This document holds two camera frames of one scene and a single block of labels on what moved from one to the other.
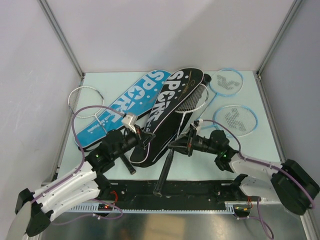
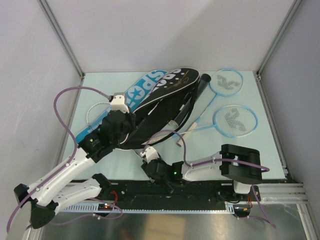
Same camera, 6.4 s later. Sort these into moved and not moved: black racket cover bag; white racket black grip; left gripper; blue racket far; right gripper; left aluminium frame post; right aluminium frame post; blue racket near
Moved: white racket black grip; black racket cover bag; left gripper; right gripper
Not moved: blue racket far; left aluminium frame post; blue racket near; right aluminium frame post
